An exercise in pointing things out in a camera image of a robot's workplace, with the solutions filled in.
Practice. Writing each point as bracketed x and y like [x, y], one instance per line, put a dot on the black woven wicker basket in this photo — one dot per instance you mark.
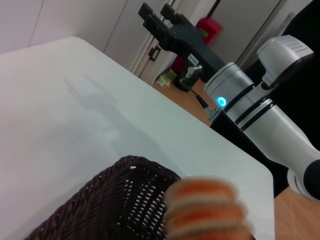
[105, 200]

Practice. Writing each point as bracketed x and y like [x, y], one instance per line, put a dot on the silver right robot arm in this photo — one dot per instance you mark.
[270, 125]

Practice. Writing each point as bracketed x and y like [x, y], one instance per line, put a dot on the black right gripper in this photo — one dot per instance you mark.
[190, 45]

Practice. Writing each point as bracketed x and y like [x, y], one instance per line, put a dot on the orange striped bread loaf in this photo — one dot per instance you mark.
[207, 210]

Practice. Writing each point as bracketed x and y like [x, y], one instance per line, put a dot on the right wrist camera housing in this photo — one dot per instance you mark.
[282, 55]

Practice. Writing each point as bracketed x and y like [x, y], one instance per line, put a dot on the black robot torso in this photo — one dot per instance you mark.
[300, 100]

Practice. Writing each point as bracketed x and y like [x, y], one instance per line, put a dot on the yellow green small boxes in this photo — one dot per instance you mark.
[166, 78]

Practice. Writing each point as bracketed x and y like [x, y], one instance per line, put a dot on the black door latch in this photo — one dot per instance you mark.
[153, 53]

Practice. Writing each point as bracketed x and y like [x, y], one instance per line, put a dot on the red fire extinguisher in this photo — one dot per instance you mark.
[210, 27]

